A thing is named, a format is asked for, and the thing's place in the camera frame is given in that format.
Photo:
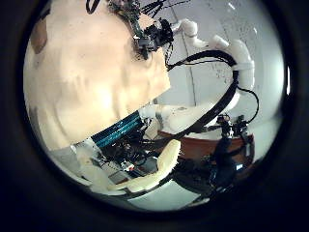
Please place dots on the white box with red button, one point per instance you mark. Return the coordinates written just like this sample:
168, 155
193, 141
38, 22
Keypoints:
128, 166

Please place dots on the brown door with glass panel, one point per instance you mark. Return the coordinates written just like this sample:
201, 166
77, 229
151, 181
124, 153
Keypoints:
196, 146

